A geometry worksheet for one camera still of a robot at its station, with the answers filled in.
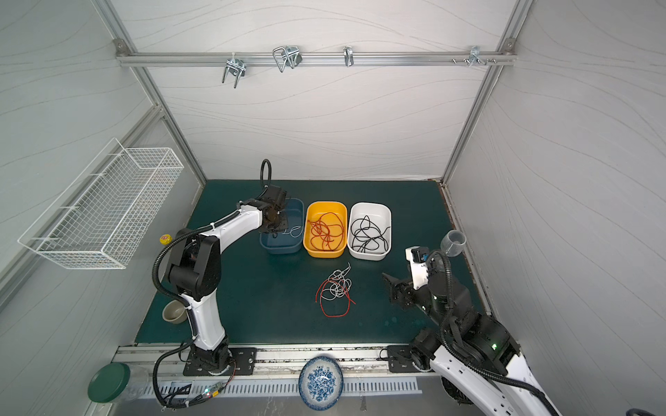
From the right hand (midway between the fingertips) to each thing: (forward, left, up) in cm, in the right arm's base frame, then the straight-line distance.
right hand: (398, 270), depth 67 cm
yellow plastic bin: (+34, +28, -19) cm, 48 cm away
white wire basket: (+6, +80, +9) cm, 81 cm away
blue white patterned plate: (-23, +20, -23) cm, 38 cm away
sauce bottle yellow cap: (+9, +70, -4) cm, 71 cm away
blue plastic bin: (+21, +36, -22) cm, 47 cm away
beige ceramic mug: (-7, +68, -21) cm, 72 cm away
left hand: (+25, +41, -17) cm, 50 cm away
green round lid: (-27, +70, -11) cm, 76 cm away
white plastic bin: (+35, +1, -21) cm, 41 cm away
